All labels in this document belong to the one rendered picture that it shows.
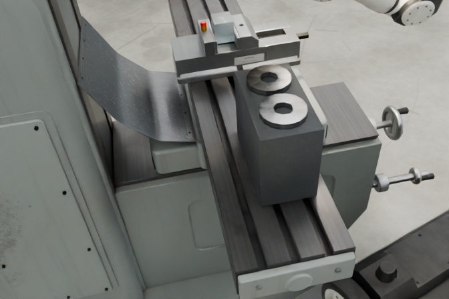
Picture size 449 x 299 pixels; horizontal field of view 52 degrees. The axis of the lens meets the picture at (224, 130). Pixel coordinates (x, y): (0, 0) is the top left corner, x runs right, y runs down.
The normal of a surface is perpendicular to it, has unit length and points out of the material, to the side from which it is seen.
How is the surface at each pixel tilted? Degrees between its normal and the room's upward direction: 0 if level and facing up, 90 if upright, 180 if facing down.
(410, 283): 45
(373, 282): 0
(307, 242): 0
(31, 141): 88
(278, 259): 0
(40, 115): 88
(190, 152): 90
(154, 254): 90
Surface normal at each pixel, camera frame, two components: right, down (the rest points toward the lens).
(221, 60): 0.19, 0.65
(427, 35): -0.06, -0.74
